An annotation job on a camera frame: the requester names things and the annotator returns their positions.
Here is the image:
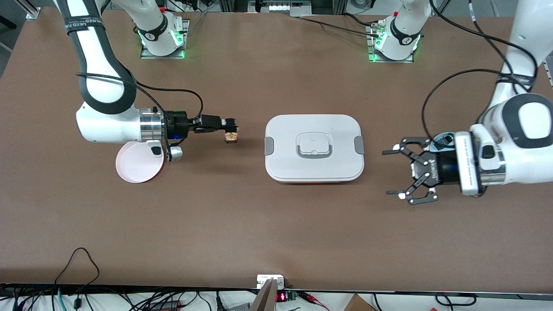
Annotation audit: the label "light blue round plate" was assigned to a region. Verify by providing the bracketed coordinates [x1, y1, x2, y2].
[430, 132, 458, 152]

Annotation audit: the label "pink round plate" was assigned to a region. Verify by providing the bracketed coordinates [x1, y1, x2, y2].
[115, 140, 165, 184]

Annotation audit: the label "white lunch box grey clips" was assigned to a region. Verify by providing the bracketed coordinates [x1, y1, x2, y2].
[264, 114, 365, 184]

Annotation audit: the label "bright white lit device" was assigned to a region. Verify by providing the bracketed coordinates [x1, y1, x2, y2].
[248, 0, 312, 17]

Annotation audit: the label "brown cardboard piece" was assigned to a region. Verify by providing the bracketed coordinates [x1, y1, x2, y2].
[343, 294, 377, 311]

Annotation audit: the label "black power adapter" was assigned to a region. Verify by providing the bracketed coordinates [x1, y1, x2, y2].
[149, 300, 182, 311]

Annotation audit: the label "green and black switch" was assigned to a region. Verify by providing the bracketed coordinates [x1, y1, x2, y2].
[434, 134, 456, 150]

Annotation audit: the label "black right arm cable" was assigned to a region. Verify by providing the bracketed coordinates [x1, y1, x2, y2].
[76, 73, 203, 126]

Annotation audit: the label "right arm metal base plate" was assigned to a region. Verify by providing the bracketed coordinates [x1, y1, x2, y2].
[140, 19, 190, 60]

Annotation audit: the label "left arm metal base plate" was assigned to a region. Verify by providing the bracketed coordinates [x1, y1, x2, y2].
[367, 24, 415, 64]

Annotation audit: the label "thick black cable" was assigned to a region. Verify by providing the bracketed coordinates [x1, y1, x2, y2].
[434, 293, 478, 307]

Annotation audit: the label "black cable bundle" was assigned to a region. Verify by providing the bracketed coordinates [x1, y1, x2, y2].
[298, 13, 383, 39]

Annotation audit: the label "red clip wires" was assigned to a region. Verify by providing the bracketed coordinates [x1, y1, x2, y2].
[298, 292, 330, 311]

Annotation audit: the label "thin black looped cable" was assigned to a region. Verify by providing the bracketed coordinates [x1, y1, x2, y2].
[54, 247, 101, 298]

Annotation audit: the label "grey camera stand bracket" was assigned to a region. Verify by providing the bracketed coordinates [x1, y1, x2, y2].
[256, 274, 286, 311]

